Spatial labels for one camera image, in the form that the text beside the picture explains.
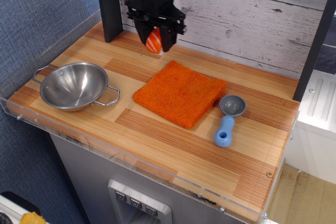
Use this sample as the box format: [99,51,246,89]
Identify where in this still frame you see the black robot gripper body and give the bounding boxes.
[124,0,186,35]

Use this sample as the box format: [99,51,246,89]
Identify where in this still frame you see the orange knitted cloth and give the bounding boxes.
[133,60,227,129]

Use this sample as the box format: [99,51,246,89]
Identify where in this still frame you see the silver dispenser button panel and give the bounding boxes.
[108,179,173,223]

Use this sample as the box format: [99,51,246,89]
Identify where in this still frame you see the clear acrylic edge guard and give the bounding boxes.
[1,4,299,223]

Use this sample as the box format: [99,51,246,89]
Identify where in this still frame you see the dark vertical post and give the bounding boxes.
[292,0,335,102]
[99,0,123,42]

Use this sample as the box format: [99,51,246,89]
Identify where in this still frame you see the grey toy fridge cabinet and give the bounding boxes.
[51,135,239,223]

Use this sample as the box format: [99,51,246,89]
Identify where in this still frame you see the black and yellow corner object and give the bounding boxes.
[1,191,48,223]

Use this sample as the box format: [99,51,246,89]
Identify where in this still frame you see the dark right vertical post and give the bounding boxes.
[292,0,335,102]

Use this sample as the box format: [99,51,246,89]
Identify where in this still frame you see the salmon nigiri sushi toy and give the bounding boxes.
[145,27,164,55]

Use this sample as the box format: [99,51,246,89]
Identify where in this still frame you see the blue and grey scoop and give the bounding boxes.
[214,95,246,147]

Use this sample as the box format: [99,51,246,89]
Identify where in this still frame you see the stainless steel bowl with handles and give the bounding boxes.
[32,62,120,111]

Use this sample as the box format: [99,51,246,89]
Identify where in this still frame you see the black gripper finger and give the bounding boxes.
[159,26,177,52]
[134,17,156,45]

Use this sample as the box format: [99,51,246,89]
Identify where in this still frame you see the dark left vertical post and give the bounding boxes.
[99,0,123,42]

